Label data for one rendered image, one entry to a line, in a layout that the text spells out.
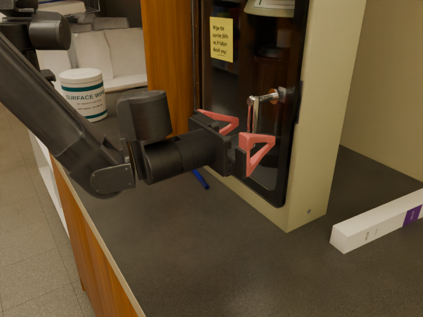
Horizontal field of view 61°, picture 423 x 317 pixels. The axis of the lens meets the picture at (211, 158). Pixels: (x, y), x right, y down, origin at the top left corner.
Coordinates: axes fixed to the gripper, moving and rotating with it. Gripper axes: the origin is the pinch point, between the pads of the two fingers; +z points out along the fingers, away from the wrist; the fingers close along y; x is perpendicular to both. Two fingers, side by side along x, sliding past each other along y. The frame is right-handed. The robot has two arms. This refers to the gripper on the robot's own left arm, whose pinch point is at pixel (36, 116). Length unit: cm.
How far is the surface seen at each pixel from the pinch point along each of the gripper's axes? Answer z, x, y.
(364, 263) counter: 16, -59, 39
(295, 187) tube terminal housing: 6, -46, 34
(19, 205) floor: 110, 146, -9
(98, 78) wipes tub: 2.3, 30.0, 22.9
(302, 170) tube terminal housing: 2, -46, 35
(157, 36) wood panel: -15.9, -9.2, 26.2
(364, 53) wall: -9, -26, 76
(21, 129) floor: 110, 282, 10
